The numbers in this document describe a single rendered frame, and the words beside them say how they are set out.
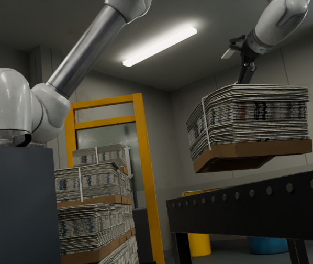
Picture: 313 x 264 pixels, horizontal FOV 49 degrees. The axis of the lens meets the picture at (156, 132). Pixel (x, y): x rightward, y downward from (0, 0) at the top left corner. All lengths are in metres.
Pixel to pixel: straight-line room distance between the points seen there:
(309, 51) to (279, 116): 4.57
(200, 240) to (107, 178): 3.64
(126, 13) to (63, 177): 1.08
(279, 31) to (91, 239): 1.00
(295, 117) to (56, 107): 0.82
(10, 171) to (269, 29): 0.85
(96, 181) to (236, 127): 1.12
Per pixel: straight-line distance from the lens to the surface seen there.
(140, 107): 3.24
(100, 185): 2.02
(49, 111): 1.28
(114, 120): 3.25
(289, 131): 1.21
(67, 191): 2.06
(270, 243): 4.96
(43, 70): 4.54
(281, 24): 1.10
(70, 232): 1.46
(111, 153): 2.63
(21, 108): 1.14
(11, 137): 1.10
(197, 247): 5.52
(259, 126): 1.14
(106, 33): 1.35
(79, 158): 2.68
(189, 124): 1.41
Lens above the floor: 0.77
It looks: 12 degrees up
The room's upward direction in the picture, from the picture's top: 8 degrees counter-clockwise
